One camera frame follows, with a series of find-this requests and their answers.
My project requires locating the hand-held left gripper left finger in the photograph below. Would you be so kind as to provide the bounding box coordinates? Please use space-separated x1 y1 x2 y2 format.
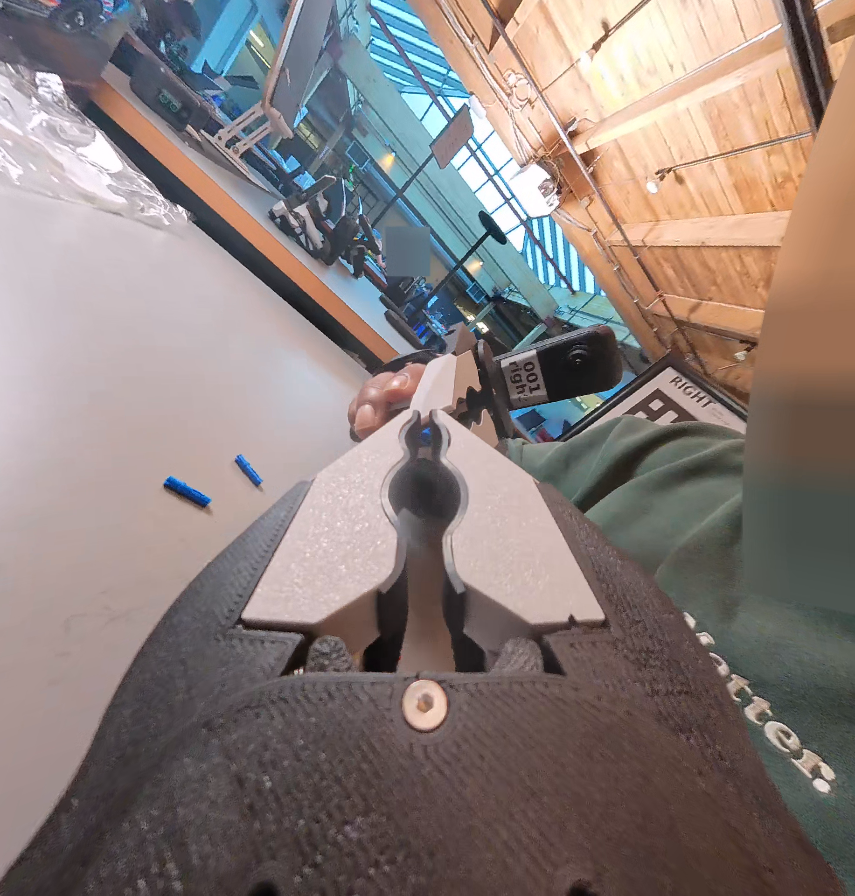
240 410 418 652

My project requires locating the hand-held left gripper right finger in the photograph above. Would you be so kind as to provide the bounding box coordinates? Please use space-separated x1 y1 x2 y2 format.
431 410 606 649

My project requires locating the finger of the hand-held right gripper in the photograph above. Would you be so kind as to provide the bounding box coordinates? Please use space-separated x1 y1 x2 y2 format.
407 349 464 425
447 360 502 449

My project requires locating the monitor on white arm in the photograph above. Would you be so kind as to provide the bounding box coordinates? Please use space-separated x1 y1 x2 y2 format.
203 0 339 159

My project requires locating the person's right hand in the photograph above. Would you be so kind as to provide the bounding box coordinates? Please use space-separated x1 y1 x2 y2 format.
348 370 429 442

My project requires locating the black framed marker sign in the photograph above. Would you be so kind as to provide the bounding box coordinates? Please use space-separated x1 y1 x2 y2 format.
560 353 749 442

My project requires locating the black pole stand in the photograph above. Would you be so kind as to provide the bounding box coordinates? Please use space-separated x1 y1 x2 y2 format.
440 210 509 289

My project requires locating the person's green sweatshirt torso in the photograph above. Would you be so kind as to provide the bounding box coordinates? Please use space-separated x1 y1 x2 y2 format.
504 419 855 896

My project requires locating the racing simulator seat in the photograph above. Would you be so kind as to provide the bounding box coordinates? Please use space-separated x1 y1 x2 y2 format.
270 175 386 275

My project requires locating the wooden edged desk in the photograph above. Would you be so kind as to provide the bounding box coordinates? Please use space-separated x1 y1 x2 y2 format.
84 70 402 366

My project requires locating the hanging sign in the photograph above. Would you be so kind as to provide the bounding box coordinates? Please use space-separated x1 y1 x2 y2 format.
430 105 474 169

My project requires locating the crumpled clear plastic bag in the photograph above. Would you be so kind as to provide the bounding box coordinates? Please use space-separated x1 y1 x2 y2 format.
0 49 192 229

